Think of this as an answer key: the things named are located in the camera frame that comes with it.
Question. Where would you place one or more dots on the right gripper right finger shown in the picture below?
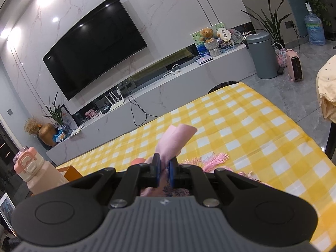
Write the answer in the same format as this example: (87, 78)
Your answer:
(173, 165)

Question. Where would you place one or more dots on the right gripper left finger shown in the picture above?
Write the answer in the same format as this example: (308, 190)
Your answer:
(155, 170)

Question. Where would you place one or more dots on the pink soft cloth toy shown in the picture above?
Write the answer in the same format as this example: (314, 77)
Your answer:
(168, 147)

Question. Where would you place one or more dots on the coral pink ball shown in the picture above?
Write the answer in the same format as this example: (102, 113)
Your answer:
(138, 161)

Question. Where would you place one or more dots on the pink tassel pouch toy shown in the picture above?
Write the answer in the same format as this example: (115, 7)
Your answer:
(210, 163)

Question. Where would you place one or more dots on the white wifi router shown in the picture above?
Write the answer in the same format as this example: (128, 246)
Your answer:
(114, 98)

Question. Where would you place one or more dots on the orange storage box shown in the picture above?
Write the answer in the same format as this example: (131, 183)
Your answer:
(70, 173)

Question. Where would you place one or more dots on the yellow checkered tablecloth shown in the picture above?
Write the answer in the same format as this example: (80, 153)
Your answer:
(258, 138)

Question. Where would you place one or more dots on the white TV cabinet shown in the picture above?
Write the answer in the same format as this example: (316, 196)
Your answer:
(157, 99)

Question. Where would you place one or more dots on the black round waste basket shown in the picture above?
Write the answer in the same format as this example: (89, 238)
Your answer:
(222, 85)

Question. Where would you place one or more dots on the small potted green plant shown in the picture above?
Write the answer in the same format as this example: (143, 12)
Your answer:
(55, 112)

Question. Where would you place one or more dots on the golden vase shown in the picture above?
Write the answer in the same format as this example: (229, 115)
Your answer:
(46, 134)

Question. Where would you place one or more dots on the pink water bottle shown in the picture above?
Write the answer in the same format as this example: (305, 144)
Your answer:
(40, 175)

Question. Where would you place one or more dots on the brown teddy bear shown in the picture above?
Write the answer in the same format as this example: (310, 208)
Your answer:
(207, 35)

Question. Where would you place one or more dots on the white round hand fan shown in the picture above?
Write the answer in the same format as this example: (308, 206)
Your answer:
(224, 36)

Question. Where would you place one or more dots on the black curved television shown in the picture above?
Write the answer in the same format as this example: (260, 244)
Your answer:
(102, 39)

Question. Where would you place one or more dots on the grey lidded trash bin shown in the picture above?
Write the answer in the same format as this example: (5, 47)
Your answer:
(263, 54)

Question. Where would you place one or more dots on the pink woven bag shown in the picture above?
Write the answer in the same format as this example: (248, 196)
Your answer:
(280, 54)

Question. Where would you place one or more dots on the pink space heater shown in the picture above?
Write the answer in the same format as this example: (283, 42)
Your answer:
(293, 64)

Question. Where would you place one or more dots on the tall green potted plant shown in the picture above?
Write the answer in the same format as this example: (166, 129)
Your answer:
(270, 22)

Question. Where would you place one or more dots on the yellow cushioned chair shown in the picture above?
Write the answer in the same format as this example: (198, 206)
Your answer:
(326, 89)

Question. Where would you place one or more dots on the blue water jug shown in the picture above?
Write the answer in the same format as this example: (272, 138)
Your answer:
(315, 30)

